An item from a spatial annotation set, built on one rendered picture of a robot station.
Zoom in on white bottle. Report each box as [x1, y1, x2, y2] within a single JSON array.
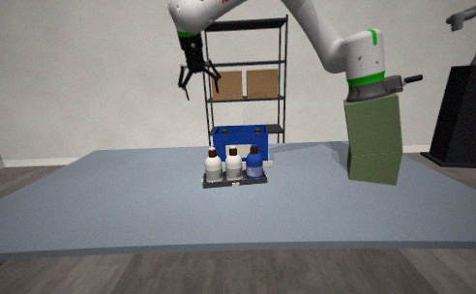
[[205, 147, 223, 183], [225, 146, 243, 181]]

